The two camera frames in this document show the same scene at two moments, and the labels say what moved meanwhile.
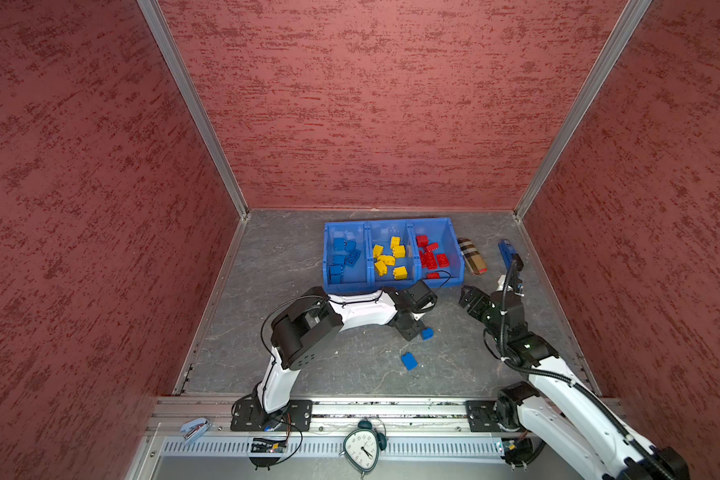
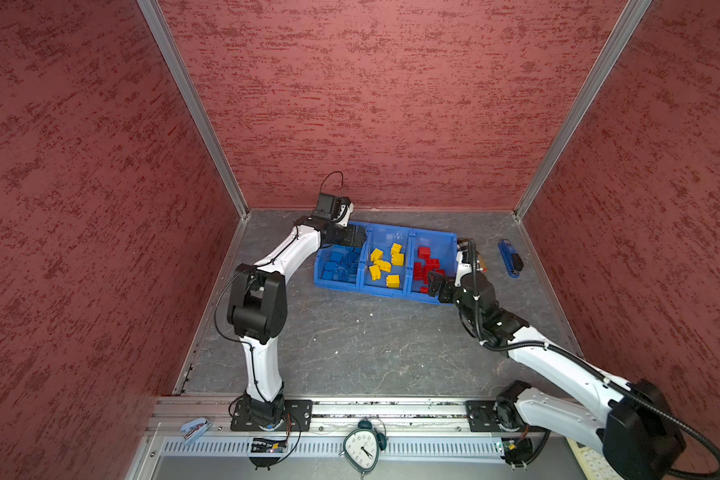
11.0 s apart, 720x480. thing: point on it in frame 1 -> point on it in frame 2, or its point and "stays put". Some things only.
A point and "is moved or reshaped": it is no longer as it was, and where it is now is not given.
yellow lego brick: [400, 273] is moved or reshaped
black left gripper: [408, 334] -> [359, 238]
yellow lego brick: [388, 260] is moved or reshaped
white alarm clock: [362, 446] stays put
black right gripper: [480, 300] -> [447, 286]
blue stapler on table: [507, 252] stays put
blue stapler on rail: [194, 428] stays put
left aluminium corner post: [158, 23] stays put
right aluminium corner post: [630, 19] stays put
